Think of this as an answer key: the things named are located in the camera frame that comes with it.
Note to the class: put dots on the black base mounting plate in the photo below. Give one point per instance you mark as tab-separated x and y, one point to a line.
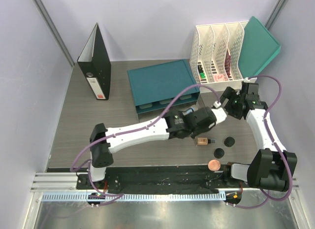
165	180

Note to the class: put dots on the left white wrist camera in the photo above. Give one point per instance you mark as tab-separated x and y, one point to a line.
218	112

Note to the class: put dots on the dark red booklet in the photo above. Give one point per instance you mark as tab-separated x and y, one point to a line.
227	63

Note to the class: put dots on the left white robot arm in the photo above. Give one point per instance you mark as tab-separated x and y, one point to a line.
174	124

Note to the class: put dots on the teal folder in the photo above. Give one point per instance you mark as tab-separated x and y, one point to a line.
259	48

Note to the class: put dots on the orange round powder puff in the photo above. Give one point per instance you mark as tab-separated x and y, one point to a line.
214	165

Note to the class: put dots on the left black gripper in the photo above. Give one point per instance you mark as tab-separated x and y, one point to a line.
193	135

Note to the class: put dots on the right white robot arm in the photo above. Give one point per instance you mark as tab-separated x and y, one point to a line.
273	166

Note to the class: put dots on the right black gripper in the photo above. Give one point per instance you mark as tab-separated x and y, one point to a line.
230	94

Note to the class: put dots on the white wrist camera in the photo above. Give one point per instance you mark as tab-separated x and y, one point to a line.
250	80
218	112

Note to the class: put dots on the teal makeup drawer organizer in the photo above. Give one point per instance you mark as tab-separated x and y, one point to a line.
153	87

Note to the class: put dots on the white slotted cable duct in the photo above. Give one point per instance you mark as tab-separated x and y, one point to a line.
95	197

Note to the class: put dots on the pink sticky notes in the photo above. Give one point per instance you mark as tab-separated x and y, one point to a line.
220	77

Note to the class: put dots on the black lever arch binder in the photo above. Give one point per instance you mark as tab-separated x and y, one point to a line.
95	65

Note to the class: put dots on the green black marker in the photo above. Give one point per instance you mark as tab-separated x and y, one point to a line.
201	72

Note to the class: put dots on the clear makeup remover bottle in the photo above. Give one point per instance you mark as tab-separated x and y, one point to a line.
190	110

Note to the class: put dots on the beige foundation bottle grey cap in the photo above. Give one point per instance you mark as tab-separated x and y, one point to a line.
203	141

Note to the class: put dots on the white mesh file organizer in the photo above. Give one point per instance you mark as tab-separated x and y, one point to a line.
209	46

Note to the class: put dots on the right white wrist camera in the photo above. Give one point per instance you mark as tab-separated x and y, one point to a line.
250	80

